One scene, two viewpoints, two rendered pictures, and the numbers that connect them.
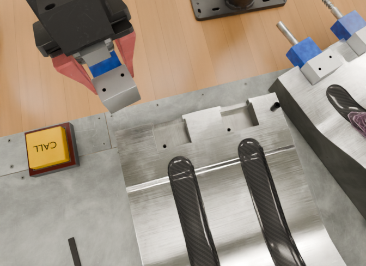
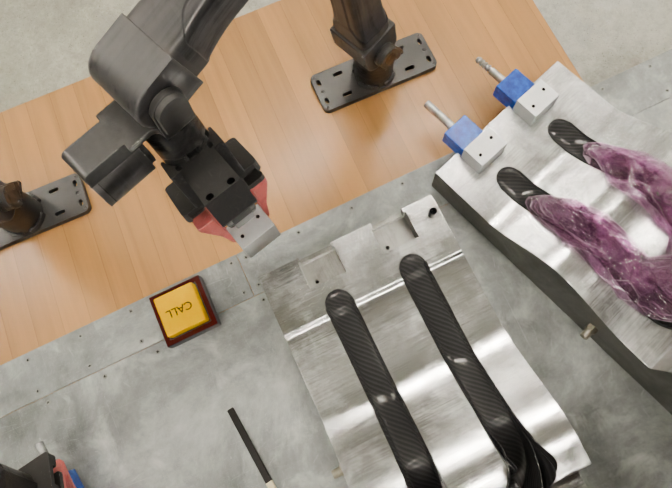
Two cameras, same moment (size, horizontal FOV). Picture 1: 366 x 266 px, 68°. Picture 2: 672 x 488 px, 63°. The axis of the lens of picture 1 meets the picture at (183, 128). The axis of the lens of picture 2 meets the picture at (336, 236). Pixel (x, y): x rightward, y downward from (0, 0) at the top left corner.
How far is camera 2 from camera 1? 0.33 m
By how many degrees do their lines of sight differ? 1
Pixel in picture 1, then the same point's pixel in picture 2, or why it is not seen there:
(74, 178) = (218, 340)
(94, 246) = (259, 412)
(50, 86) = (163, 236)
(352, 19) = (514, 81)
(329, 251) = (514, 358)
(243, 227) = (420, 352)
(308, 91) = (475, 182)
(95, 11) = (241, 190)
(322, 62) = (482, 146)
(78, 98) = (200, 243)
